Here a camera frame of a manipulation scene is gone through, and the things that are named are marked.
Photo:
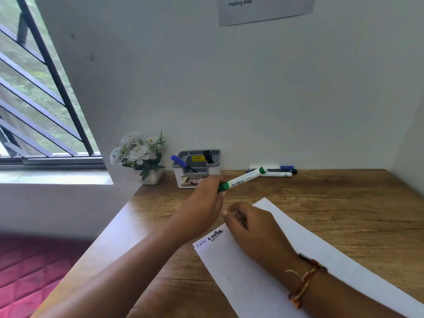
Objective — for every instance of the dark metal window grille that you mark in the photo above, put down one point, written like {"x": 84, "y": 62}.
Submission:
{"x": 43, "y": 79}

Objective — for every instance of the white paper sheet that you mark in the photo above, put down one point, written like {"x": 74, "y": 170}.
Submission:
{"x": 331, "y": 261}

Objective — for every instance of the black clip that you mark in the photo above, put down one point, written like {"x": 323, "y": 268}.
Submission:
{"x": 208, "y": 157}

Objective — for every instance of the person's left forearm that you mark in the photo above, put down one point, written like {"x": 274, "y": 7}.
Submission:
{"x": 132, "y": 274}

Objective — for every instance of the white marker with black cap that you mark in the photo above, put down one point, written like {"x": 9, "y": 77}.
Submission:
{"x": 280, "y": 174}

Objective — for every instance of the white paper wall notice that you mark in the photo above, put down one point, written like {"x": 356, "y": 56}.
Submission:
{"x": 265, "y": 8}

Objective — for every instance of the person's right forearm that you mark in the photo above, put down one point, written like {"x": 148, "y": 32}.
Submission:
{"x": 347, "y": 294}

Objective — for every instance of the green and white marker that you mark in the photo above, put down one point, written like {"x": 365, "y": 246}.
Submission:
{"x": 243, "y": 178}

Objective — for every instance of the white flowers in white pot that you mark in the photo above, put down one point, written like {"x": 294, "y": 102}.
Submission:
{"x": 139, "y": 153}

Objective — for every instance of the blue capped marker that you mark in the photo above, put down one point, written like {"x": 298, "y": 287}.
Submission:
{"x": 285, "y": 168}

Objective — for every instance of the person's right hand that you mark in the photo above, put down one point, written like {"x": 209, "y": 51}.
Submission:
{"x": 258, "y": 231}

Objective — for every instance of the person's left fingers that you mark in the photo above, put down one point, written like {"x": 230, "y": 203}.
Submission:
{"x": 219, "y": 199}

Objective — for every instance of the person's right fingers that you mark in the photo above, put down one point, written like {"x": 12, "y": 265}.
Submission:
{"x": 234, "y": 213}

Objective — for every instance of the red quilted mattress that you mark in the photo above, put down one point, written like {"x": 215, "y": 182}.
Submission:
{"x": 29, "y": 274}

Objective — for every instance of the blue pen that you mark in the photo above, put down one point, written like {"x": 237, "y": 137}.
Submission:
{"x": 180, "y": 163}

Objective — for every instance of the person's left hand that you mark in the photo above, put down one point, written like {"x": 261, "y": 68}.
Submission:
{"x": 195, "y": 208}

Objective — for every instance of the grey desk organizer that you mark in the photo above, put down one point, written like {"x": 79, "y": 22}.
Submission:
{"x": 193, "y": 178}

